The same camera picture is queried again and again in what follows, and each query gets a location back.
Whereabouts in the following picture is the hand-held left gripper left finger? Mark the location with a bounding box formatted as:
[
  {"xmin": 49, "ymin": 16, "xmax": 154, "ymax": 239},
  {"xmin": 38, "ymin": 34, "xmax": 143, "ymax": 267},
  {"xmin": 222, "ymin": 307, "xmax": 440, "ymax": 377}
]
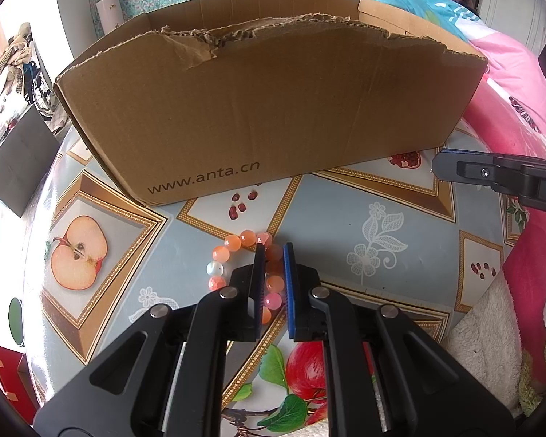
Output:
[{"xmin": 33, "ymin": 242, "xmax": 267, "ymax": 437}]

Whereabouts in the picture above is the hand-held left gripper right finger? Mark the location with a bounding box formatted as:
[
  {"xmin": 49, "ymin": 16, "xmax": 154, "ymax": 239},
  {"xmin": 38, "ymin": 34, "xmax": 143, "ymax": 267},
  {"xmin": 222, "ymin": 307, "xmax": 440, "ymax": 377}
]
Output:
[{"xmin": 283, "ymin": 242, "xmax": 515, "ymax": 437}]

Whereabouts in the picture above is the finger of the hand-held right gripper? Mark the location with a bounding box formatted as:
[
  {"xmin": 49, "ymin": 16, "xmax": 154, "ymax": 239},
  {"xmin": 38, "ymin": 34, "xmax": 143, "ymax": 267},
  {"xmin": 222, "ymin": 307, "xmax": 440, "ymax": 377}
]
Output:
[{"xmin": 430, "ymin": 148, "xmax": 542, "ymax": 201}]

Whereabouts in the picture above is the orange pink bead bracelet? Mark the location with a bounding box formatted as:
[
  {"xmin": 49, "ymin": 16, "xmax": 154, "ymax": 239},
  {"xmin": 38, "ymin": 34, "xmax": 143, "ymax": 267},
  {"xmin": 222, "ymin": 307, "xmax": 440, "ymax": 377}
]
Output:
[{"xmin": 207, "ymin": 230, "xmax": 286, "ymax": 324}]

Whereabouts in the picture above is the brown cardboard box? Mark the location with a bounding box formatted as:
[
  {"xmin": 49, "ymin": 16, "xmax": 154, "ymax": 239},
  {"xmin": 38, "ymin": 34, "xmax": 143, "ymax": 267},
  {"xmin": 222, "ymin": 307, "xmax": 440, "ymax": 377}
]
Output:
[{"xmin": 54, "ymin": 0, "xmax": 489, "ymax": 208}]

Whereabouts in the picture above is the pink blanket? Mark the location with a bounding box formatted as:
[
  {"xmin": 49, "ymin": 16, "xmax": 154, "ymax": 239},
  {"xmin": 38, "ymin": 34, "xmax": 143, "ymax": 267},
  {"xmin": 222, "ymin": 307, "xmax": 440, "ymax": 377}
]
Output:
[{"xmin": 455, "ymin": 27, "xmax": 546, "ymax": 385}]

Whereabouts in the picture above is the fruit print tablecloth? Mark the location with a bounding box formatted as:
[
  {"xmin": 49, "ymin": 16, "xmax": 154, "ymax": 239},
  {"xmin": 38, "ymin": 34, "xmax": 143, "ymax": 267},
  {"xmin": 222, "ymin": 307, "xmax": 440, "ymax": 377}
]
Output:
[{"xmin": 20, "ymin": 118, "xmax": 529, "ymax": 437}]

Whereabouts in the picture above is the dark red cloth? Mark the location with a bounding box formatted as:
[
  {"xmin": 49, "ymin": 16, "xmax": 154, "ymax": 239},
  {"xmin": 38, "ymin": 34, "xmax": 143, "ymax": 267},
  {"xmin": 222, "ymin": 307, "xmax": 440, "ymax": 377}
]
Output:
[{"xmin": 441, "ymin": 0, "xmax": 476, "ymax": 14}]

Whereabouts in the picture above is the blue patterned blanket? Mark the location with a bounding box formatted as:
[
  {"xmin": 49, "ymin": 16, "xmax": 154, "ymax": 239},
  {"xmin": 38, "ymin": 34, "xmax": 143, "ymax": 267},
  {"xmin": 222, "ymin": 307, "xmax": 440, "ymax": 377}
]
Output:
[{"xmin": 343, "ymin": 0, "xmax": 494, "ymax": 42}]

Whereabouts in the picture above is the white fleece garment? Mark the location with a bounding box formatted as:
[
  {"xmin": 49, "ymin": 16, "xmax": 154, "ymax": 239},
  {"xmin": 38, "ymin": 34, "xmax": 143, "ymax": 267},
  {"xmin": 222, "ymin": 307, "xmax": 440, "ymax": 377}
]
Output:
[{"xmin": 443, "ymin": 277, "xmax": 529, "ymax": 413}]

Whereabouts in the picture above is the white wardrobe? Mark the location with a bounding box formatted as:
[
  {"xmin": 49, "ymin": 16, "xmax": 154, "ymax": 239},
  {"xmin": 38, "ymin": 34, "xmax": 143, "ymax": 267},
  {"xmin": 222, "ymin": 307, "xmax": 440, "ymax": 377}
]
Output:
[{"xmin": 480, "ymin": 0, "xmax": 546, "ymax": 53}]

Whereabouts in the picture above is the green fuzzy cloth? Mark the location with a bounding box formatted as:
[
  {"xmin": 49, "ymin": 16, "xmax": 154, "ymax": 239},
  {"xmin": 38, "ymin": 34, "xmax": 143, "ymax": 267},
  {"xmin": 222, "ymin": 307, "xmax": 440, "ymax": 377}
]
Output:
[{"xmin": 519, "ymin": 334, "xmax": 546, "ymax": 415}]

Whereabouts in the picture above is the green bucket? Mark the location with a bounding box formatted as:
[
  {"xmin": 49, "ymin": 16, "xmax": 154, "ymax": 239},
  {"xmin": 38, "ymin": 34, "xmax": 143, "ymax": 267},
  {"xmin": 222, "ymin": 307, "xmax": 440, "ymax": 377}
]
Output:
[{"xmin": 8, "ymin": 297, "xmax": 25, "ymax": 347}]

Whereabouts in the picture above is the red paper bag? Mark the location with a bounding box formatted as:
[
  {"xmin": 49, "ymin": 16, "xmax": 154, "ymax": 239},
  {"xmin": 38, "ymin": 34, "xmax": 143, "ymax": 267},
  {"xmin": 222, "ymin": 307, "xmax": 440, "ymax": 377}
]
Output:
[{"xmin": 0, "ymin": 343, "xmax": 39, "ymax": 424}]

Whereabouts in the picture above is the grey cabinet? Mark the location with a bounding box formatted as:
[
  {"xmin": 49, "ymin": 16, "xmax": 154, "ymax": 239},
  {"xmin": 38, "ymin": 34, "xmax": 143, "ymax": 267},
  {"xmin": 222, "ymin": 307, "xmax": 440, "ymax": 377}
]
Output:
[{"xmin": 0, "ymin": 104, "xmax": 62, "ymax": 218}]

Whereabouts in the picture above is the wheelchair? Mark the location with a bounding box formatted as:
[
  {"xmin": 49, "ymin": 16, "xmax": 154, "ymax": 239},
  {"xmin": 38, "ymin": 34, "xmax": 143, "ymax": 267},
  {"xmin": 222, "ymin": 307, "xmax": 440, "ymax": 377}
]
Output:
[{"xmin": 23, "ymin": 61, "xmax": 58, "ymax": 121}]

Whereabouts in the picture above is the white paper roll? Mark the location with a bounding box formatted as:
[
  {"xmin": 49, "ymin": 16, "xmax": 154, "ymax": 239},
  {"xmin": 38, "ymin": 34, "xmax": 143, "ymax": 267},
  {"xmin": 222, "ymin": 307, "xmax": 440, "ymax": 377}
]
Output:
[{"xmin": 95, "ymin": 0, "xmax": 130, "ymax": 37}]

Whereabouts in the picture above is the beige clothes pile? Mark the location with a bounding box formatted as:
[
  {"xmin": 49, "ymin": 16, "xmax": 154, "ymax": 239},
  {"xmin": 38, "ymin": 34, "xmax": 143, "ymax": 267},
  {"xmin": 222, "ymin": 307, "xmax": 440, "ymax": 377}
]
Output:
[{"xmin": 0, "ymin": 22, "xmax": 37, "ymax": 87}]

